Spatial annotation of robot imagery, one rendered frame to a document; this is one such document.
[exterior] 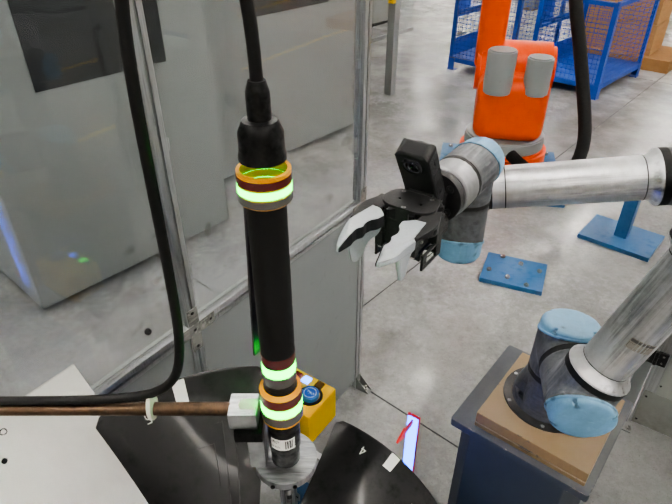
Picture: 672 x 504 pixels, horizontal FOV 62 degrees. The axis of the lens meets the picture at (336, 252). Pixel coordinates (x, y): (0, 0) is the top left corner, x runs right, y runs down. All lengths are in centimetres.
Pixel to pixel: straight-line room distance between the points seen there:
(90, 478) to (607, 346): 86
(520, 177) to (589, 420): 44
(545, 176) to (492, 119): 333
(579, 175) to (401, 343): 207
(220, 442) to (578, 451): 77
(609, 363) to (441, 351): 193
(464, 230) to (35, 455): 72
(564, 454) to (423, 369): 162
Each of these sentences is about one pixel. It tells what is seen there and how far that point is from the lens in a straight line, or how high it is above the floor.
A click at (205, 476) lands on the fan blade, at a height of 135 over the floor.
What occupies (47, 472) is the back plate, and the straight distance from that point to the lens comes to 98.
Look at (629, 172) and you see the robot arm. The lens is 102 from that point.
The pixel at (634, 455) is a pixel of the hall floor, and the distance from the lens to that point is 278.
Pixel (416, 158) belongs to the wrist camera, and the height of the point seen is 173.
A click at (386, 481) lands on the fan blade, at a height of 119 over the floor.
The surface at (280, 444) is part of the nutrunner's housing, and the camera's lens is 63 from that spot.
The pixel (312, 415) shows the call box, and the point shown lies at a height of 107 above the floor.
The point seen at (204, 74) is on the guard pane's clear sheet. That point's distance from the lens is 138.
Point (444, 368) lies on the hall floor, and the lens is 286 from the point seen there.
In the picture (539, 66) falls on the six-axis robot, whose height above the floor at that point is 95.
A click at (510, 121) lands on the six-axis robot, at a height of 54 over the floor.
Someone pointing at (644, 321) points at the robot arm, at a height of 142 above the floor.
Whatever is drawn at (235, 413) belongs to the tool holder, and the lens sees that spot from 60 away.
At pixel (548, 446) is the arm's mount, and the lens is 128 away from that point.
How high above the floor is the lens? 200
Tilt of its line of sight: 34 degrees down
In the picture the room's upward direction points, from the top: straight up
